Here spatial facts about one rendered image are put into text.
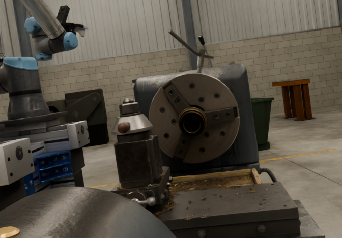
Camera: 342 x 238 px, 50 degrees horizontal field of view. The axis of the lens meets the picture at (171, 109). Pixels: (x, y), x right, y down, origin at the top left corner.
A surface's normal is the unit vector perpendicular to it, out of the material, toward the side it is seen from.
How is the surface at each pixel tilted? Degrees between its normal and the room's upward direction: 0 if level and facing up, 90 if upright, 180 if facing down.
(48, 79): 90
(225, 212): 0
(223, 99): 90
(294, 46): 90
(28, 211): 3
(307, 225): 0
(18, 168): 90
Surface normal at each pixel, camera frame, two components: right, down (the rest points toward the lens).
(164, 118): -0.11, 0.07
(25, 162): 0.99, -0.14
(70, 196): 0.04, -1.00
